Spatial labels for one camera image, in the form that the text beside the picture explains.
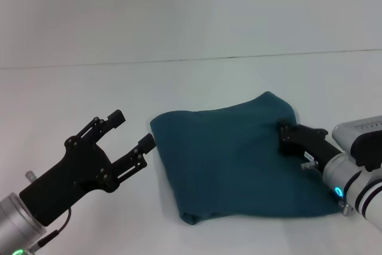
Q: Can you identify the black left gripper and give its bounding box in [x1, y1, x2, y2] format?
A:
[19, 109, 156, 228]

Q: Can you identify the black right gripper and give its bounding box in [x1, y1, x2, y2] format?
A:
[279, 123, 344, 170]

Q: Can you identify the blue FREE print t-shirt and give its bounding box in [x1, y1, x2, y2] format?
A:
[149, 90, 344, 226]

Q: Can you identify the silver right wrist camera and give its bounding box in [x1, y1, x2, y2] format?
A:
[332, 120, 382, 173]

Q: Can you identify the left gripper cable with plug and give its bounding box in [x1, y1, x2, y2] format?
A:
[28, 207, 72, 251]

